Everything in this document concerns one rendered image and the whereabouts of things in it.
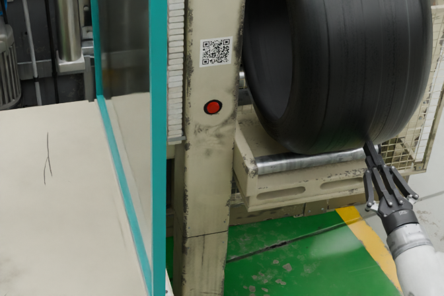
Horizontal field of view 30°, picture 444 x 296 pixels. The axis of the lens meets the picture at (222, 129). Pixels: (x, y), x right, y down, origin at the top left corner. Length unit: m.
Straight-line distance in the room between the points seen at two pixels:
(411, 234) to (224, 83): 0.55
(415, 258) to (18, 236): 0.83
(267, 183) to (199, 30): 0.46
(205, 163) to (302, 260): 1.07
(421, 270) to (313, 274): 1.29
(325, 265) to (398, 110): 1.28
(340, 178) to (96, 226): 0.90
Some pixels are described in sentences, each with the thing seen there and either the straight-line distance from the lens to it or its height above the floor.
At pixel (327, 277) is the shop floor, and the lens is 3.04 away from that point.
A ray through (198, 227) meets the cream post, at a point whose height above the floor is 0.65.
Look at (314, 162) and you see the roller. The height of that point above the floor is 0.90.
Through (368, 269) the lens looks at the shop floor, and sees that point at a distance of 3.10.
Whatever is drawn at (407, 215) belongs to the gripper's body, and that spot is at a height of 1.01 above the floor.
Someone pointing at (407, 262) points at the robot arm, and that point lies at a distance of 1.80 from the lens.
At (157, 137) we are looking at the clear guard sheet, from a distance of 1.03.
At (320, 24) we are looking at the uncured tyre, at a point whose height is 1.36.
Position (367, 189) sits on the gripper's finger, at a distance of 1.90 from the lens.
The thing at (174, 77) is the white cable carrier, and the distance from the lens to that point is 1.91.
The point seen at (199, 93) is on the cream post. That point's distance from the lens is 1.95.
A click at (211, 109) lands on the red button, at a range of 1.98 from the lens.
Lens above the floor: 2.27
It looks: 39 degrees down
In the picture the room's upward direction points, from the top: 3 degrees clockwise
